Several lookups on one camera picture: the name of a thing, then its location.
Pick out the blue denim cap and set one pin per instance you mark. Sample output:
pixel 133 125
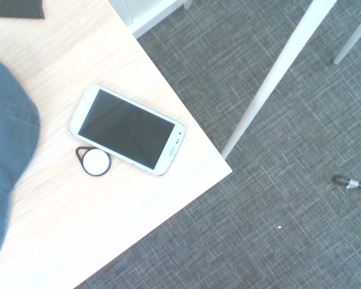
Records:
pixel 9 135

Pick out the white smartphone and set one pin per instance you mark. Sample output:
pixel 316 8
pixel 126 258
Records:
pixel 126 129

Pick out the black and white key fob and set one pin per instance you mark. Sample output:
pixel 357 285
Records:
pixel 95 162

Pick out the long white slanted leg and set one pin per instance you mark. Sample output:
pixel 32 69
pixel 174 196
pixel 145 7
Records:
pixel 276 78

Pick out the white cabinet base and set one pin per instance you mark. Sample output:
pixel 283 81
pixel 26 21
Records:
pixel 147 15

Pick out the short white slanted leg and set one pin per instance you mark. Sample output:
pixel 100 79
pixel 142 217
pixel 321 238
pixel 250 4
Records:
pixel 353 33

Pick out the black flat object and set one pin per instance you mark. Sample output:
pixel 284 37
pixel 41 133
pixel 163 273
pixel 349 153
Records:
pixel 15 7

